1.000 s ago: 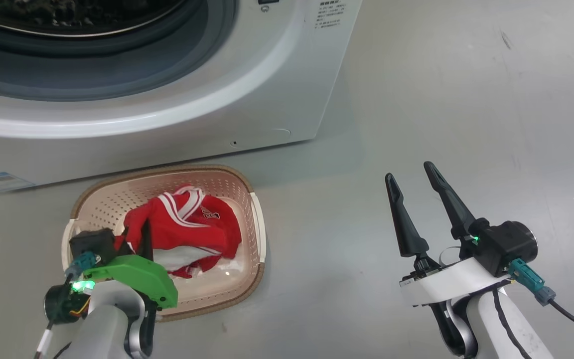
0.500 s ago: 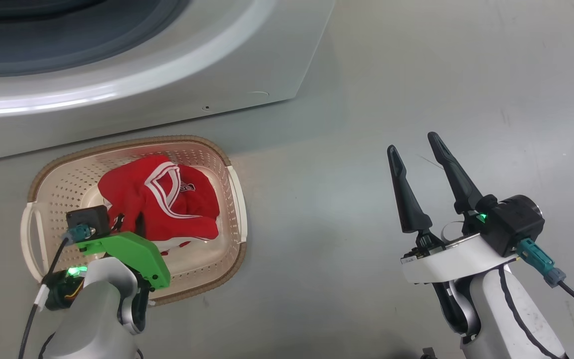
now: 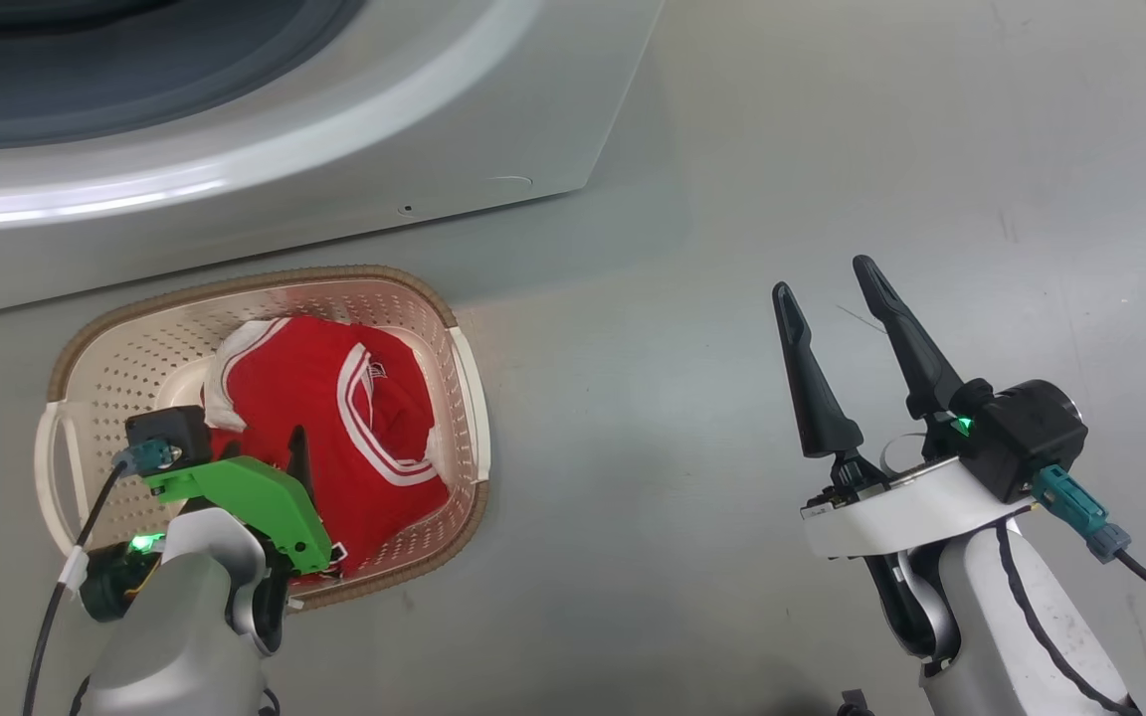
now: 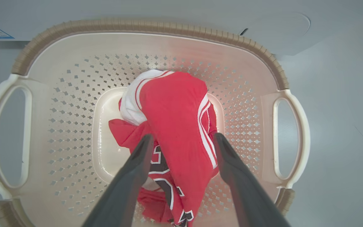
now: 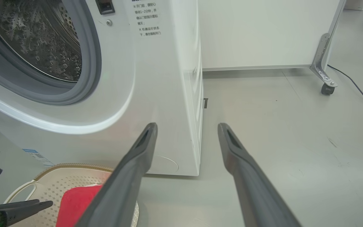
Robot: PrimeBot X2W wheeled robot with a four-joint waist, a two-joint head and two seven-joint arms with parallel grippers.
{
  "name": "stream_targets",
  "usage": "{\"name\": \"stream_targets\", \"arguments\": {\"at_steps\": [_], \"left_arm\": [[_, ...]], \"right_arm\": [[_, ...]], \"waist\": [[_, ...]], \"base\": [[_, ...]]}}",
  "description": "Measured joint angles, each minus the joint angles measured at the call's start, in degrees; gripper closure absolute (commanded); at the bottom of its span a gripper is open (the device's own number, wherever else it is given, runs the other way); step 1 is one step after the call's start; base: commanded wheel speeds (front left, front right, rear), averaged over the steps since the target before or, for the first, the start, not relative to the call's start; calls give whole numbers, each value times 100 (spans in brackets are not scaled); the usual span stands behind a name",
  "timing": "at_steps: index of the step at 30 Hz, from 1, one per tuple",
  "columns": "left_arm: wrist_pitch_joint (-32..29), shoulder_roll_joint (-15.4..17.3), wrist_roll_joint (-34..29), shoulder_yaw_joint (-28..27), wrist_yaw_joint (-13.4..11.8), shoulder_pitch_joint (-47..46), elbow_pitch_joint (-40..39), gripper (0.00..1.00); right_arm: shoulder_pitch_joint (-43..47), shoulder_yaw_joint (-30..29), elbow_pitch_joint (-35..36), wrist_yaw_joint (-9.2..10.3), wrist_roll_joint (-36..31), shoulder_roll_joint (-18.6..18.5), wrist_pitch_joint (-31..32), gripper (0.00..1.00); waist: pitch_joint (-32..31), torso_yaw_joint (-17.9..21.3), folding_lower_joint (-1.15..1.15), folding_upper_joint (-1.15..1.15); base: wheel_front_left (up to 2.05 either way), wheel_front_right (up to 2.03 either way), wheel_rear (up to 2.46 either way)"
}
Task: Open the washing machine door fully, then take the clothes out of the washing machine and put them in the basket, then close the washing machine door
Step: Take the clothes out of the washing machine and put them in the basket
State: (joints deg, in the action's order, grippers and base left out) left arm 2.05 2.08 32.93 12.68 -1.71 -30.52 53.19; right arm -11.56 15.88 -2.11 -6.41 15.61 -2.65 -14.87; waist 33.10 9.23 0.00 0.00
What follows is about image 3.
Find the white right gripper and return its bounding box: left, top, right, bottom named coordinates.
left=772, top=255, right=1037, bottom=560

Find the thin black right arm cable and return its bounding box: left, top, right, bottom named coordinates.
left=994, top=519, right=1136, bottom=716

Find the white washing machine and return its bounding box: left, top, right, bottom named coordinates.
left=0, top=0, right=666, bottom=324

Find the cream perforated laundry basket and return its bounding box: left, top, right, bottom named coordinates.
left=34, top=264, right=491, bottom=610

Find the black right camera cable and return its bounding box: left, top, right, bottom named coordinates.
left=1031, top=465, right=1146, bottom=626

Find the red white-trimmed jersey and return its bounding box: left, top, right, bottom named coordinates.
left=203, top=315, right=452, bottom=583

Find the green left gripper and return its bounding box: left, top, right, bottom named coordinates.
left=143, top=426, right=333, bottom=576

